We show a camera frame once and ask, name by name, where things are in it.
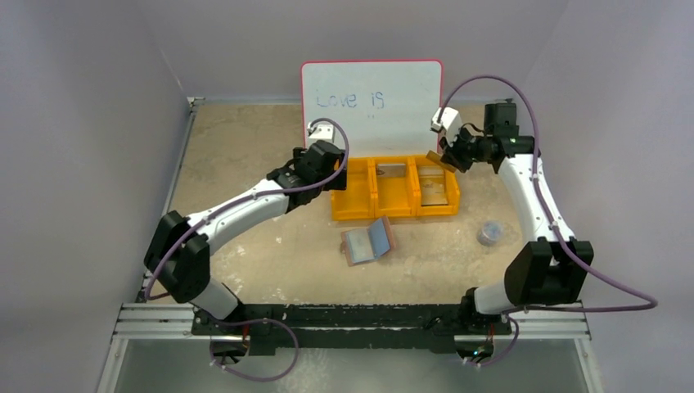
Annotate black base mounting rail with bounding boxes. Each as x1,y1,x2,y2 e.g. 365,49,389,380
192,296,513,362

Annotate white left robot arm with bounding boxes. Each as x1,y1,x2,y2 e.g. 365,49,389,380
144,141,347,320

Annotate small clear round container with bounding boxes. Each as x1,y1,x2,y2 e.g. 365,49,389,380
476,220,504,246

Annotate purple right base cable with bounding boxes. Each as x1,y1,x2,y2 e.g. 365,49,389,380
461,314,521,370

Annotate aluminium frame rail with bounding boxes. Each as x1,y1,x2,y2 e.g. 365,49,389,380
114,304,592,340

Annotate yellow middle bin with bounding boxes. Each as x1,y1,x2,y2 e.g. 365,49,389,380
374,156,421,218

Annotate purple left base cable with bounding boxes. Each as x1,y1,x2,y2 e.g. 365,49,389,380
208,318,300,383

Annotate pink framed whiteboard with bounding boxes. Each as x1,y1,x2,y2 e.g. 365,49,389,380
300,59,444,158

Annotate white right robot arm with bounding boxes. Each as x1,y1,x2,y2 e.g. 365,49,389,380
431,103,594,315

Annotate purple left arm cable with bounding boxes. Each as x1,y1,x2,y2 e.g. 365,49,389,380
142,116,351,301

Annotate yellow bin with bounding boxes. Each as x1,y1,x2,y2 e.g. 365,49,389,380
331,158,376,221
374,156,421,218
413,156,461,217

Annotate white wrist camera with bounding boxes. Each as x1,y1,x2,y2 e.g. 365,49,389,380
306,122,335,147
430,107,463,144

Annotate silver card in middle bin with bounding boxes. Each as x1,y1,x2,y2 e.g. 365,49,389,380
376,162,408,178

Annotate cards in right bin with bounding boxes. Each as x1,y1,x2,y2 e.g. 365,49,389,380
417,165,448,206

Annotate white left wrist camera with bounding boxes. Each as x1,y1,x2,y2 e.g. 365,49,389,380
306,122,335,147

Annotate yellow left bin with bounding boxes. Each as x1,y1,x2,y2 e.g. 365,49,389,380
331,158,376,221

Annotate yellow right bin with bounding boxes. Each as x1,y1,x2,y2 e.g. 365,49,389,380
413,156,461,217

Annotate gold credit card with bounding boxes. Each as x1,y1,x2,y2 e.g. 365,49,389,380
426,151,457,173

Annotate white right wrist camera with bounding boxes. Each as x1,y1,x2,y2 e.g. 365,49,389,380
430,107,463,144

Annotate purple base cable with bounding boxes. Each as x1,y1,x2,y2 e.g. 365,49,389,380
461,314,521,370
208,318,300,383

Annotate pink leather card holder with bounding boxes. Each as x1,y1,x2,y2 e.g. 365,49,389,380
340,216,395,267

